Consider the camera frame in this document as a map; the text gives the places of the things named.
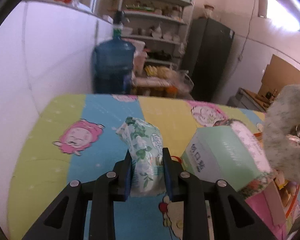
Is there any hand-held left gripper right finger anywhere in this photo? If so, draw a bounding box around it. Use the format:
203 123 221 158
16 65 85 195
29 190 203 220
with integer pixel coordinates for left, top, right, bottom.
163 147 278 240

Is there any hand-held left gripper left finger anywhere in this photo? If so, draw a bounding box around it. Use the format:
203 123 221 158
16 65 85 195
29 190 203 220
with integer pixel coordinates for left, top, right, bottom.
22 151 133 240

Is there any leaf print tissue packet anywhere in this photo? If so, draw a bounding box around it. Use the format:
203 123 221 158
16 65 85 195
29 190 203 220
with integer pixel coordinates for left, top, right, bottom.
115 117 167 197

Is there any grey plush toy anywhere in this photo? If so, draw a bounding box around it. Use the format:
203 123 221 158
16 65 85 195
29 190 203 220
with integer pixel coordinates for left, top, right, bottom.
262 84 300 187

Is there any mint green box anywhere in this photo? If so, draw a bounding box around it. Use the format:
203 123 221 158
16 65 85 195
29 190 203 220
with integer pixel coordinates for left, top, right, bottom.
181 120 274 199

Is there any cartoon printed tablecloth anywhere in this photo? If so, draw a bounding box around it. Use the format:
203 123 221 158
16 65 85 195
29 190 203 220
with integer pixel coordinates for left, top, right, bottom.
7 94 300 240

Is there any clear plastic food pack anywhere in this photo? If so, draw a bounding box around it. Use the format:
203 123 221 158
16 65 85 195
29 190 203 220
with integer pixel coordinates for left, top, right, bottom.
132 77 175 88

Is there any pink tissue pack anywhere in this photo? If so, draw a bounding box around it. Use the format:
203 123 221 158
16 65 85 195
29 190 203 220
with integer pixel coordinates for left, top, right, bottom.
244 180 294 240

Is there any plastic bag of potatoes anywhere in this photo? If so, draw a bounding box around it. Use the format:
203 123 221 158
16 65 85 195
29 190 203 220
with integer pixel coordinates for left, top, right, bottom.
144 64 190 90

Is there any kitchen counter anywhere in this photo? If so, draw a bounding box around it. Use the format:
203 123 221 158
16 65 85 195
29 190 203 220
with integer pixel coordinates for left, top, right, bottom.
226 87 273 113

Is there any pink plastic jug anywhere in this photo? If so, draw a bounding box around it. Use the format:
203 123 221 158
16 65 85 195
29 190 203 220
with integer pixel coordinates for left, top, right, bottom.
134 51 148 77

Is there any blue water jug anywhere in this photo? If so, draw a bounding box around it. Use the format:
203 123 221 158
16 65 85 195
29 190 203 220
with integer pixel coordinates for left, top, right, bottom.
92 36 137 95

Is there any dark fridge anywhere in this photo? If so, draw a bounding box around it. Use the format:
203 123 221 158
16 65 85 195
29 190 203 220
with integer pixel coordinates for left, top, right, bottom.
190 17 236 103

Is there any white sack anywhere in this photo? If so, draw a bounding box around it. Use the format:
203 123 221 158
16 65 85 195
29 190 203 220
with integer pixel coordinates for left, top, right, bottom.
126 40 145 55

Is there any brown cardboard sheet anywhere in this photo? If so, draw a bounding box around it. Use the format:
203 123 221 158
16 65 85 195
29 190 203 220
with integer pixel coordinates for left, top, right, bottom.
259 54 300 95

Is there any black water pump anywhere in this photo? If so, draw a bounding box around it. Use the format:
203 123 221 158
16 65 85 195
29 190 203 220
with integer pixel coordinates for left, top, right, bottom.
112 10 127 39

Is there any metal shelf rack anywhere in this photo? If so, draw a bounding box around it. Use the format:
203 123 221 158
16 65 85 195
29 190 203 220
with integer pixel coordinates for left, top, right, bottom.
117 0 194 63

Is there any small wall window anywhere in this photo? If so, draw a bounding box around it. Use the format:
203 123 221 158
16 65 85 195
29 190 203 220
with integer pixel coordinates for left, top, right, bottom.
257 0 300 33

